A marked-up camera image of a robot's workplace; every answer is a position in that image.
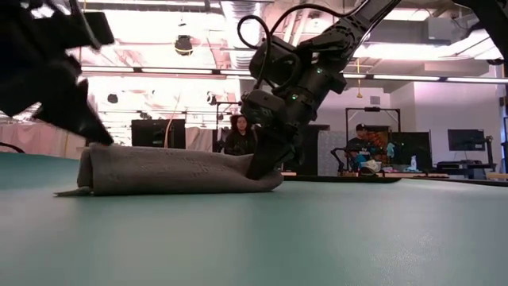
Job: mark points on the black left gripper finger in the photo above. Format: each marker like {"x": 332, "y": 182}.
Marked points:
{"x": 75, "y": 111}

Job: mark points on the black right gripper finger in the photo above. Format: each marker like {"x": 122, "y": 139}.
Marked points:
{"x": 274, "y": 153}

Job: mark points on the grey terry towel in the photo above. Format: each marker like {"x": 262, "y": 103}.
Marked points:
{"x": 170, "y": 171}

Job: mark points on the person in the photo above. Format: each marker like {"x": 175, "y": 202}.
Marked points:
{"x": 240, "y": 143}
{"x": 359, "y": 147}

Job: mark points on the black partition panel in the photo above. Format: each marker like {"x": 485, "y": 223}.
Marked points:
{"x": 311, "y": 143}

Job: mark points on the small black round fixture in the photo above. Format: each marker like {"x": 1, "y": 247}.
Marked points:
{"x": 212, "y": 99}
{"x": 112, "y": 99}

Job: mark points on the grey partition panel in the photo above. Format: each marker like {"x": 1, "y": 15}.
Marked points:
{"x": 329, "y": 153}

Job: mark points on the pale curtain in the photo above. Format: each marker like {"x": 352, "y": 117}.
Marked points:
{"x": 24, "y": 135}

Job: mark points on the green table mat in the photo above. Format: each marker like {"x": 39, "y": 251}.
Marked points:
{"x": 278, "y": 238}

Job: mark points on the white bowl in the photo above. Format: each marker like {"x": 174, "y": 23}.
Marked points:
{"x": 374, "y": 166}

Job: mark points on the teal hanging cloth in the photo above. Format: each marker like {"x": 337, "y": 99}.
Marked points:
{"x": 391, "y": 150}

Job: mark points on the long ceiling light bar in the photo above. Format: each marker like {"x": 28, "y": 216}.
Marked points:
{"x": 397, "y": 77}

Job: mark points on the white spray bottle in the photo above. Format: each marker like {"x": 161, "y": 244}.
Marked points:
{"x": 413, "y": 165}

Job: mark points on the dark monitor with green lights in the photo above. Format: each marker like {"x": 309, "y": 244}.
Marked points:
{"x": 420, "y": 147}

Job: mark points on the black round ceiling lamp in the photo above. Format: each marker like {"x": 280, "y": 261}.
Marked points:
{"x": 183, "y": 44}

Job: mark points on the wooden background table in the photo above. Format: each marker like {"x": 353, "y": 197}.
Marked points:
{"x": 416, "y": 175}

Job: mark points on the black monitor on stand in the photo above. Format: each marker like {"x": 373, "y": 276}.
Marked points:
{"x": 466, "y": 140}

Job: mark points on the black low desk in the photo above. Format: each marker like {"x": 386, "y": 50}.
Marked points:
{"x": 464, "y": 167}

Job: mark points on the black monitor stand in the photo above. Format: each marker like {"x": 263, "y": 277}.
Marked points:
{"x": 490, "y": 151}

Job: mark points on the light wooden box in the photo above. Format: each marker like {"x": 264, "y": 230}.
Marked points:
{"x": 498, "y": 176}

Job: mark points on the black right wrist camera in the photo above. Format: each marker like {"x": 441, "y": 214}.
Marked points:
{"x": 262, "y": 109}

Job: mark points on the black rig frame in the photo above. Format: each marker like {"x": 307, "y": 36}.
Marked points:
{"x": 372, "y": 109}

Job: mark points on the grey wall vent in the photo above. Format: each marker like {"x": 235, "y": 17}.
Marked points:
{"x": 375, "y": 100}

